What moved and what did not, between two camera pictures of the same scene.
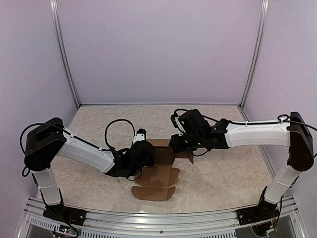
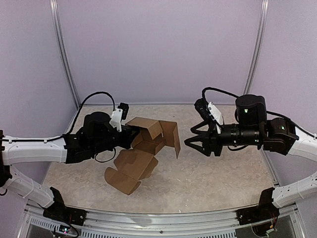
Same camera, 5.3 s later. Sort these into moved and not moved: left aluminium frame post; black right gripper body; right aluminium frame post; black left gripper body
Moved: black right gripper body; black left gripper body
Not moved: left aluminium frame post; right aluminium frame post
